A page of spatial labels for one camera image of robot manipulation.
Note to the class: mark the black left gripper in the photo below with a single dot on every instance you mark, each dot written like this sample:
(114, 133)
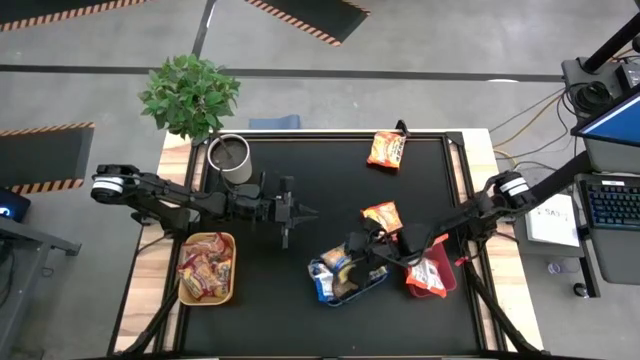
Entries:
(272, 205)

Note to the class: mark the black device blue light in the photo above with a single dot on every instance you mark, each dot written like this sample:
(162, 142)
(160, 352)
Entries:
(12, 205)

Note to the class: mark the yellow plastic bin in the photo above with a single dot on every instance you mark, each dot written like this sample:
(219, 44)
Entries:
(210, 302)

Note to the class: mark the black backlit keyboard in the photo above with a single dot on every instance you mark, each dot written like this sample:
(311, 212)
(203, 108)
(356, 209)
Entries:
(615, 202)

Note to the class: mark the green potted plant white pot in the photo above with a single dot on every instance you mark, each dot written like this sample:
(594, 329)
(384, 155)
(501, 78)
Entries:
(190, 95)

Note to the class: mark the black stand pole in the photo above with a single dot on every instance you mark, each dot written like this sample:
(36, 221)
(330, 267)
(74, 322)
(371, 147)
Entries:
(612, 45)

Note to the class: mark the laptop computer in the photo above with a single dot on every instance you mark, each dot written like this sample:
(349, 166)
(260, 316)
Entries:
(620, 260)

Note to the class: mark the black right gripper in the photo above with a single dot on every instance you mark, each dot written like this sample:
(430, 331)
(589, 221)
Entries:
(375, 247)

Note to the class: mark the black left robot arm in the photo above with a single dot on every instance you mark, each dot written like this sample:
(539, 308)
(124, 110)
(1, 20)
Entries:
(165, 197)

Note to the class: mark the black diagonal support bar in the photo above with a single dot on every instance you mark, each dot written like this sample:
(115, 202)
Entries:
(560, 175)

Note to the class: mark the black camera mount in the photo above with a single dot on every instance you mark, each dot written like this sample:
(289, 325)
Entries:
(401, 127)

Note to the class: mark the red plastic bin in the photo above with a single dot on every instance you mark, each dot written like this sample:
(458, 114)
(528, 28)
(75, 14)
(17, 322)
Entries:
(447, 272)

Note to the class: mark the grey stand base box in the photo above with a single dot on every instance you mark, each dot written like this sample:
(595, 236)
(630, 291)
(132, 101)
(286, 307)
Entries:
(580, 75)

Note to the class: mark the computer monitor blue screen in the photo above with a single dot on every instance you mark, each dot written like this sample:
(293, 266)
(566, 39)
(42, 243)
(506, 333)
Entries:
(615, 122)

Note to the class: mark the clear plastic bottle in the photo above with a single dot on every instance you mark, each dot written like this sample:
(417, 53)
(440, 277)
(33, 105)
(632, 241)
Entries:
(555, 267)

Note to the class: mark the grey side desk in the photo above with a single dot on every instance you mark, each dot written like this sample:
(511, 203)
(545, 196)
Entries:
(30, 240)

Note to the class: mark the dark blue plastic bin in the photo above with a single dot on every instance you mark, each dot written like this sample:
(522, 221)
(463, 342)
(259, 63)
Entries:
(360, 295)

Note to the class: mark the black hazard-striped floor mat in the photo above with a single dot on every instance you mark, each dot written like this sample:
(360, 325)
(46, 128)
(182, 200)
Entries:
(40, 160)
(50, 10)
(310, 15)

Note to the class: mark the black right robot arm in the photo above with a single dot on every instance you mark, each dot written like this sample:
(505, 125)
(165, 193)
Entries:
(450, 222)

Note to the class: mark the white paper sheet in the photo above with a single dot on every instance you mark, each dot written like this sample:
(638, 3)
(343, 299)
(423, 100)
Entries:
(555, 227)

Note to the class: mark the small red tag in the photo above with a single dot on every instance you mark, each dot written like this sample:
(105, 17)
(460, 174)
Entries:
(461, 261)

